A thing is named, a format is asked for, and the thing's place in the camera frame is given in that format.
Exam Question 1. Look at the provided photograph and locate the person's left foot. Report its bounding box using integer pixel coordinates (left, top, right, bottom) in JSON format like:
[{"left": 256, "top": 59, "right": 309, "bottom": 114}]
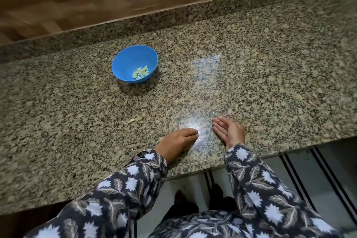
[{"left": 160, "top": 189, "right": 200, "bottom": 223}]

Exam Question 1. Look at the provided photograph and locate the person's left forearm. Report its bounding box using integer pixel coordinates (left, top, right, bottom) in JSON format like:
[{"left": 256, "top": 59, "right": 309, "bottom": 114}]
[{"left": 25, "top": 149, "right": 168, "bottom": 238}]

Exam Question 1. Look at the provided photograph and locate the person's right forearm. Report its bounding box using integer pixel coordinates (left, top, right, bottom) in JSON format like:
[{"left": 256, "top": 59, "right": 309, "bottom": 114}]
[{"left": 224, "top": 144, "right": 344, "bottom": 238}]

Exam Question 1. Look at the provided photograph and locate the white black-striped floor mat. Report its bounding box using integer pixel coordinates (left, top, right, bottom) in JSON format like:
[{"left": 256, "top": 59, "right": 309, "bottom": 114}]
[{"left": 131, "top": 141, "right": 357, "bottom": 238}]

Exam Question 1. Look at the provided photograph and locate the floral patterned shirt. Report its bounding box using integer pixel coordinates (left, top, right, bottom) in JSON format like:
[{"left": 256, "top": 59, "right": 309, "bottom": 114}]
[{"left": 147, "top": 209, "right": 269, "bottom": 238}]

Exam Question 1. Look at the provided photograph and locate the blue plastic bowl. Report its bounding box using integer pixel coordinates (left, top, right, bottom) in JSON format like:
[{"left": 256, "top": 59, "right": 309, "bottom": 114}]
[{"left": 112, "top": 45, "right": 159, "bottom": 83}]

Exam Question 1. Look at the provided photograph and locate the person's foot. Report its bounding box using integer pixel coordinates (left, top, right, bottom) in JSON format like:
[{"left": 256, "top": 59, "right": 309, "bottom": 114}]
[
  {"left": 208, "top": 183, "right": 239, "bottom": 213},
  {"left": 160, "top": 189, "right": 200, "bottom": 223}
]

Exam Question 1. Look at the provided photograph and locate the person's right foot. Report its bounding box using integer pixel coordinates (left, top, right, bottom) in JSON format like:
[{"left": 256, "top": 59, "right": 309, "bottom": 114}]
[{"left": 208, "top": 183, "right": 239, "bottom": 213}]

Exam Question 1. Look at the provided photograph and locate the person's right hand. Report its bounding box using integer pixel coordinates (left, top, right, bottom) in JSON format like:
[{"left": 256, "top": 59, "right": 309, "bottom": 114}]
[{"left": 212, "top": 117, "right": 246, "bottom": 151}]

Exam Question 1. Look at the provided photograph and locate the pile of green cardamom pods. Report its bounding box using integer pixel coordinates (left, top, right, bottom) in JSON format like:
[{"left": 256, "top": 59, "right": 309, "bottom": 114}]
[{"left": 132, "top": 65, "right": 149, "bottom": 80}]

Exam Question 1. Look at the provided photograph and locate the person's left hand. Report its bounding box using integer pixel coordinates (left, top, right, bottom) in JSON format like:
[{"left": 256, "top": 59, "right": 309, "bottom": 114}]
[{"left": 154, "top": 128, "right": 199, "bottom": 165}]

